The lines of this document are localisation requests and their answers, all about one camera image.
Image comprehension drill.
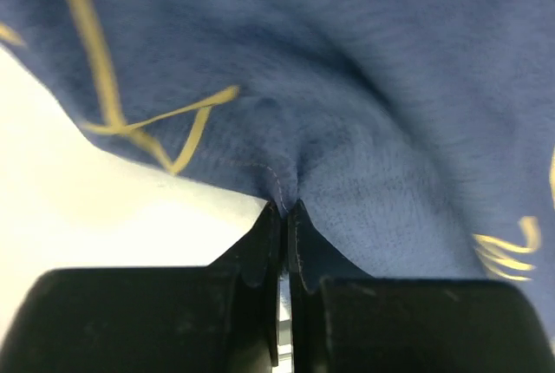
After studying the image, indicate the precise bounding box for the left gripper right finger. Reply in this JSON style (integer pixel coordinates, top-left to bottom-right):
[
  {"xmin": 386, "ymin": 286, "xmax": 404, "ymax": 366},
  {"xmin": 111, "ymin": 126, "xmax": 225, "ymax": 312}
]
[{"xmin": 287, "ymin": 202, "xmax": 554, "ymax": 373}]

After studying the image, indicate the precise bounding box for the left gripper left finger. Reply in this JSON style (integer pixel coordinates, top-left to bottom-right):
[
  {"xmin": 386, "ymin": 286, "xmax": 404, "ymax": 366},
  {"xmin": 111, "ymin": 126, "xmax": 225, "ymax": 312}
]
[{"xmin": 1, "ymin": 203, "xmax": 281, "ymax": 373}]

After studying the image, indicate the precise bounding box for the blue fish-print cloth placemat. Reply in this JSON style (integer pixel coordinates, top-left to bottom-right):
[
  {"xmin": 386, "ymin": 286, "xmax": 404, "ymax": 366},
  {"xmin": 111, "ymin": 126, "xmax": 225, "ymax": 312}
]
[{"xmin": 0, "ymin": 0, "xmax": 555, "ymax": 296}]

